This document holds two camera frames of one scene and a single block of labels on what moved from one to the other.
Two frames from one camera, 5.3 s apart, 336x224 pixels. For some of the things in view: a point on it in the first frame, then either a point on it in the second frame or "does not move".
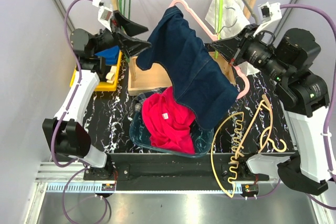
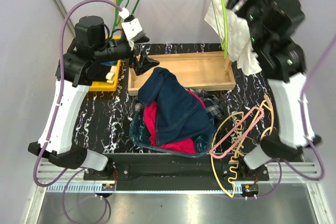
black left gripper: (129, 45) -> (142, 65)
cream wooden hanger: (263, 143) does not move
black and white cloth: (111, 75) does not move
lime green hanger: (218, 11) -> (226, 48)
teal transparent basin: (139, 132) does not move
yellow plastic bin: (101, 86) does not move
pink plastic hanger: (213, 36) -> (212, 150)
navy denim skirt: (202, 79) -> (181, 116)
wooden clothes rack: (142, 81) does not move
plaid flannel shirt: (140, 97) -> (212, 103)
